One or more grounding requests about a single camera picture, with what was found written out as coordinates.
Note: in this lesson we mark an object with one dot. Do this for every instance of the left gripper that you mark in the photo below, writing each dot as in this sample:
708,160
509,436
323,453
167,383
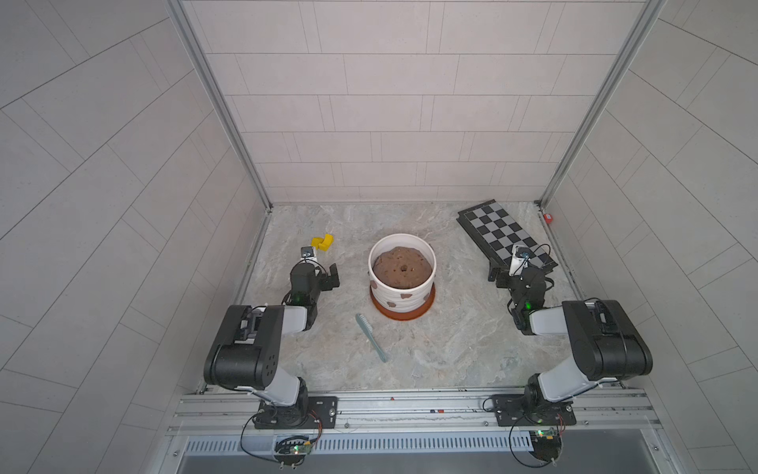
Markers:
326,277

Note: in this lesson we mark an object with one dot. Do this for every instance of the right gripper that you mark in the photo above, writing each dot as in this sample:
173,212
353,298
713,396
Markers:
502,276

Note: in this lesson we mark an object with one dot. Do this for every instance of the white ceramic pot with soil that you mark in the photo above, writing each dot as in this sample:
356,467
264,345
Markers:
402,269

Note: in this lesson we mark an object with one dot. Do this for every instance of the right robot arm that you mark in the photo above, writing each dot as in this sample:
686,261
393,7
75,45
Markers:
605,346

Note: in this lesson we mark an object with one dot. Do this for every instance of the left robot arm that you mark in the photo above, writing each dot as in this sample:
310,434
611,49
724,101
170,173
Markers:
245,353

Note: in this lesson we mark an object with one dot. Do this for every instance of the yellow plastic block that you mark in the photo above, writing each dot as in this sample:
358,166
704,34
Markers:
323,243

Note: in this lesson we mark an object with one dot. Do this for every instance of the black white checkerboard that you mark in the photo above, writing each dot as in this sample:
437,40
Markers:
496,232

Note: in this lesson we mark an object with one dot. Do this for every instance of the left controller board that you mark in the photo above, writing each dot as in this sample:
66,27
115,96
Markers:
293,450

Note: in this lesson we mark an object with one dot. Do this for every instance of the controller board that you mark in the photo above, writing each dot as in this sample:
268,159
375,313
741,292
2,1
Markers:
547,445
293,450

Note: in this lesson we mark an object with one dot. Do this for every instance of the right controller board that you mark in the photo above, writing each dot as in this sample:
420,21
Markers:
547,445

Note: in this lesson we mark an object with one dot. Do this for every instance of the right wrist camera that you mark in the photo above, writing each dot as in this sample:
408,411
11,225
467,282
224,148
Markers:
521,255

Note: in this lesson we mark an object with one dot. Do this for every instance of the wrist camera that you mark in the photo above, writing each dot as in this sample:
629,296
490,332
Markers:
308,254
521,255

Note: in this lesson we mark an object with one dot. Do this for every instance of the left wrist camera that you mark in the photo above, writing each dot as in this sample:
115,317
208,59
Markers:
308,254

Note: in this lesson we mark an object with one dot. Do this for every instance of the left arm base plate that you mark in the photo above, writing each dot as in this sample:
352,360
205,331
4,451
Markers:
319,411

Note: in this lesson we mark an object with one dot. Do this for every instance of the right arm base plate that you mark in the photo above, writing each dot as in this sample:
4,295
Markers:
512,410

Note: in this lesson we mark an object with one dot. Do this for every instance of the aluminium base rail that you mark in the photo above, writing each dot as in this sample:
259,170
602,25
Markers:
405,422

